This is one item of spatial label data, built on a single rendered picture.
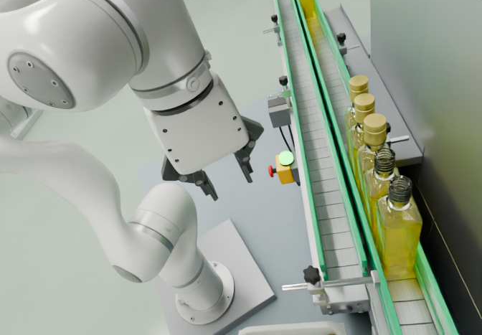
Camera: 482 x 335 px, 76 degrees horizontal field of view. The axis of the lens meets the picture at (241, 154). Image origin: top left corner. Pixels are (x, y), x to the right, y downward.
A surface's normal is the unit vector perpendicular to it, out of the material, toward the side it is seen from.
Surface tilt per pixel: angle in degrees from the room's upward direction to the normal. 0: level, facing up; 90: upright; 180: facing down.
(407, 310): 0
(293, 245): 0
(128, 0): 68
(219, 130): 92
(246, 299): 3
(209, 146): 93
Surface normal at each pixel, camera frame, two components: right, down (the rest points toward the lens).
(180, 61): 0.63, 0.41
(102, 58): 0.84, 0.15
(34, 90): -0.33, 0.77
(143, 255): 0.56, -0.13
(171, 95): 0.18, 0.66
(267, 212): -0.30, -0.66
